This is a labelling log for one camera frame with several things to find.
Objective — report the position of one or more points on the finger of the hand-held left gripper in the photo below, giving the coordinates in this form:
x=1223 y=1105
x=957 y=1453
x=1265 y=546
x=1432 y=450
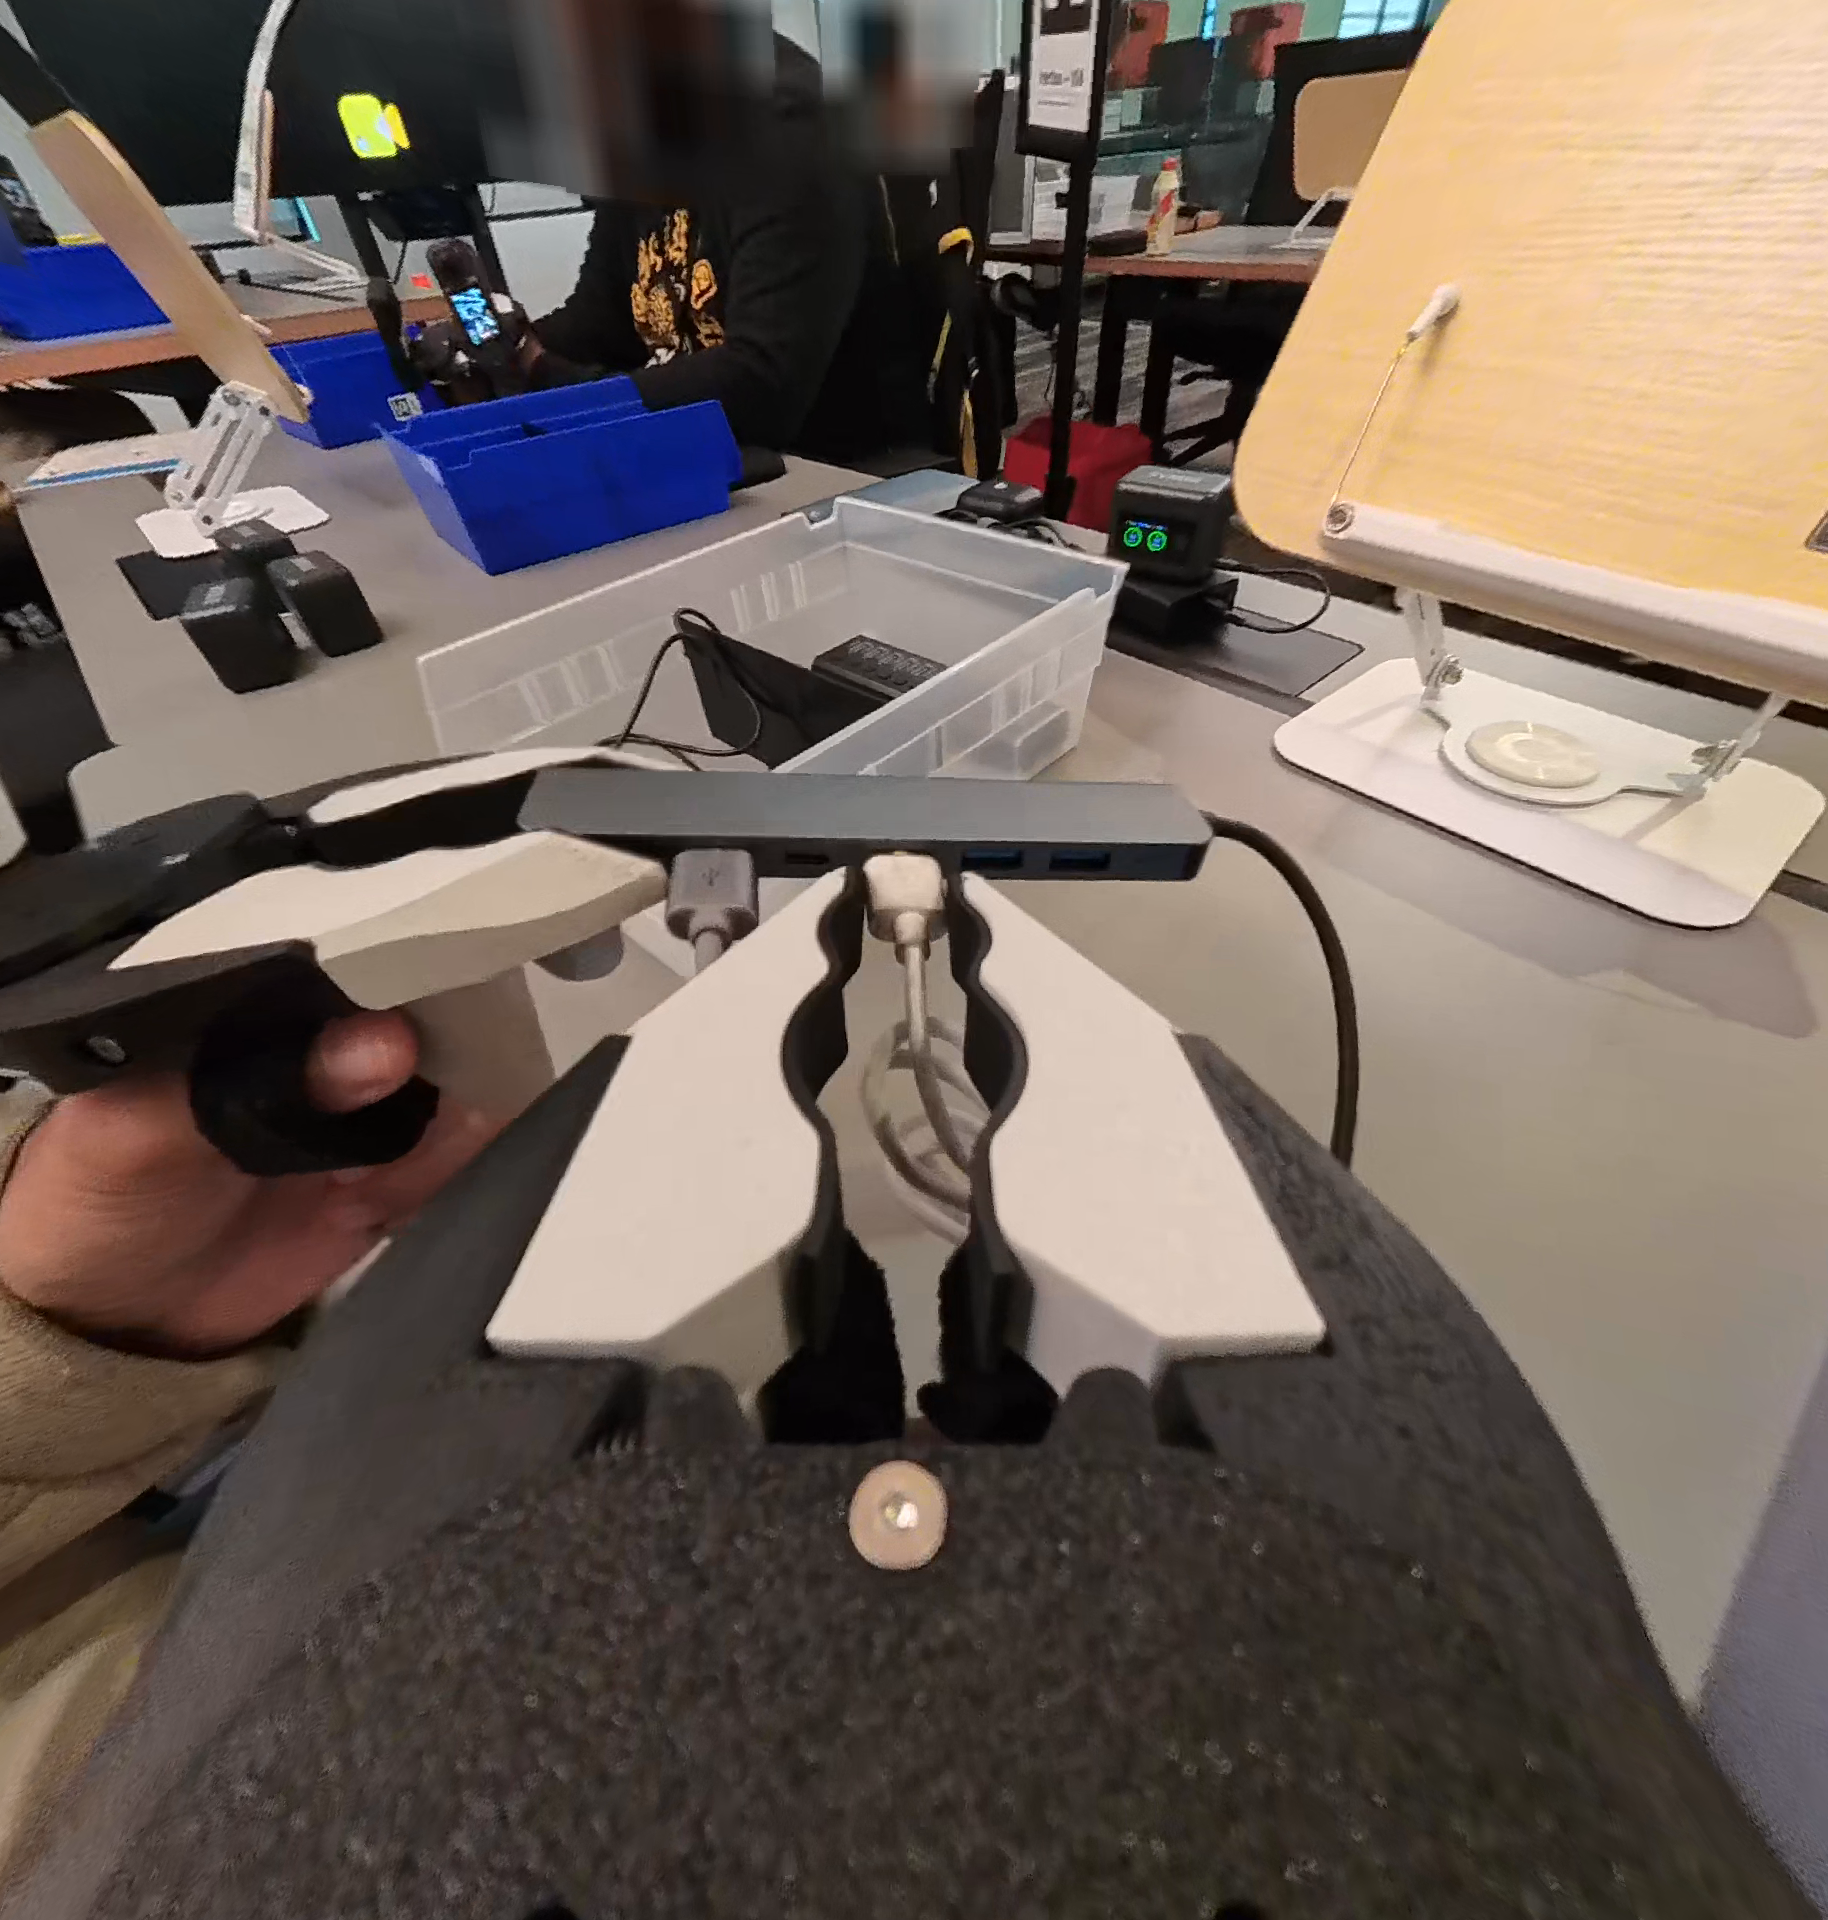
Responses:
x=449 y=914
x=449 y=780

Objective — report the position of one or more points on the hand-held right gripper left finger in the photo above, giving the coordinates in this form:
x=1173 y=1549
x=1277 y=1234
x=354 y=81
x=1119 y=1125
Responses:
x=675 y=1185

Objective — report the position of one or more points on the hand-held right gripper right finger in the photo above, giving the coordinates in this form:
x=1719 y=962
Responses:
x=1155 y=1185

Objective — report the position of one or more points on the clear plastic divided bin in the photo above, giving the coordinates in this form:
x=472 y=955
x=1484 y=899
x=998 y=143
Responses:
x=584 y=682

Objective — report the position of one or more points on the person's left forearm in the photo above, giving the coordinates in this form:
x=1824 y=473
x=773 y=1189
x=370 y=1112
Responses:
x=44 y=1441

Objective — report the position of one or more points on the person's left hand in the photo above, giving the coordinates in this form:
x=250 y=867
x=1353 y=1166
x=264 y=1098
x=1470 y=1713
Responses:
x=149 y=1230

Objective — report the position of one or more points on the blue plastic bin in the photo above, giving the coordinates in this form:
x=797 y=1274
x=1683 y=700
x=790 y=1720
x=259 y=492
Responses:
x=554 y=480
x=58 y=292
x=337 y=390

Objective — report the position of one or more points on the grey flat pouch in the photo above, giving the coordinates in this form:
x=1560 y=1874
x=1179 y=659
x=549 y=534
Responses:
x=914 y=492

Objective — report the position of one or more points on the white curved stand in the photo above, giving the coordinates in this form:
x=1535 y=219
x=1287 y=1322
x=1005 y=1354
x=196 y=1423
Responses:
x=263 y=150

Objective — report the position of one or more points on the black power station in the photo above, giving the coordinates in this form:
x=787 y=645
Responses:
x=1169 y=525

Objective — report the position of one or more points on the red bag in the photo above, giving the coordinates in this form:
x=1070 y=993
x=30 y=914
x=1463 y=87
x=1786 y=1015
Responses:
x=1078 y=465

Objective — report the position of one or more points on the black monitor screen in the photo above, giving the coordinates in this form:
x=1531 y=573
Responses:
x=149 y=91

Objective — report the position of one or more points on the white bottle red cap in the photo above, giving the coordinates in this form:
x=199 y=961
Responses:
x=1164 y=210

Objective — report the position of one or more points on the wooden background table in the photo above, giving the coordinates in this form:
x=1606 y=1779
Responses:
x=1198 y=255

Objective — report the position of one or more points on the framed black white marker sign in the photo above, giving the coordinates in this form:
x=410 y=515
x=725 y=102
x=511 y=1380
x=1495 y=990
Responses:
x=1061 y=75

